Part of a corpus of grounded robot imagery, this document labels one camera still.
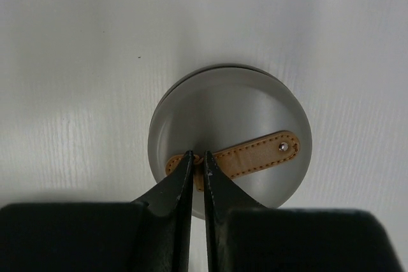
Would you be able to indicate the grey round lid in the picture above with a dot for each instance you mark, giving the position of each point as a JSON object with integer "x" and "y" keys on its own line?
{"x": 251, "y": 123}

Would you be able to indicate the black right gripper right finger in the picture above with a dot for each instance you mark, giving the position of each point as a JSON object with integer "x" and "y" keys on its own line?
{"x": 235, "y": 224}

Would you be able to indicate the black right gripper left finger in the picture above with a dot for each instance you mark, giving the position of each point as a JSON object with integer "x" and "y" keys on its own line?
{"x": 163, "y": 231}

